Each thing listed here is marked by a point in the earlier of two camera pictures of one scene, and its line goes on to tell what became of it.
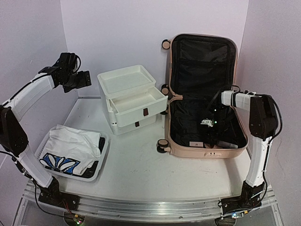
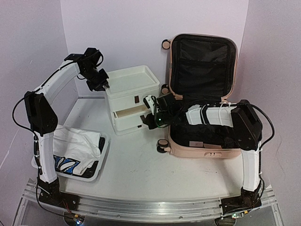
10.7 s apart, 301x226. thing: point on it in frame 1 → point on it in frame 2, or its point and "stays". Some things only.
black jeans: x=89 y=172 stays
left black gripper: x=83 y=83 → x=104 y=81
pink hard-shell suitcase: x=201 y=68 stays
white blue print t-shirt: x=71 y=151 stays
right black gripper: x=209 y=134 → x=151 y=124
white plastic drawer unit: x=131 y=100 stays
